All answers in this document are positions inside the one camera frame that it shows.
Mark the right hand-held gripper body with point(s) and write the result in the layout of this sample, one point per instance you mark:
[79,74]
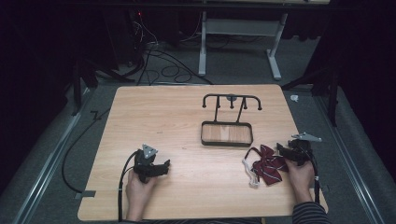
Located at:
[301,150]

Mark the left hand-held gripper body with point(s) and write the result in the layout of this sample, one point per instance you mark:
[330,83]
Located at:
[144,166]

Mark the dark red striped bow tie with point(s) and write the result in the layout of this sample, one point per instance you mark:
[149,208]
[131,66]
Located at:
[268,166]

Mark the person's left hand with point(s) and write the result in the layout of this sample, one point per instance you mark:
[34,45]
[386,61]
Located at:
[139,188]

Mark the person's right hand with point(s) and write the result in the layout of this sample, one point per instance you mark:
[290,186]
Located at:
[300,177]

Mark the white paper scrap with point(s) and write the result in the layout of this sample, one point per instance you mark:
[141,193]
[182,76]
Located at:
[294,98]

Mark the black metal hook rack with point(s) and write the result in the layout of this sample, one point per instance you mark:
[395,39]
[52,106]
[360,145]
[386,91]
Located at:
[226,133]

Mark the black metal stand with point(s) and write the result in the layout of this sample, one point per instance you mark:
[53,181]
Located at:
[77,90]
[333,99]

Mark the grey tape strip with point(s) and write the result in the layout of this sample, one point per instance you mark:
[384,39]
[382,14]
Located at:
[85,194]

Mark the white metal desk frame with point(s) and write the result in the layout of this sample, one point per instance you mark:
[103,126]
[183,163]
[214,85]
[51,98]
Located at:
[203,46]

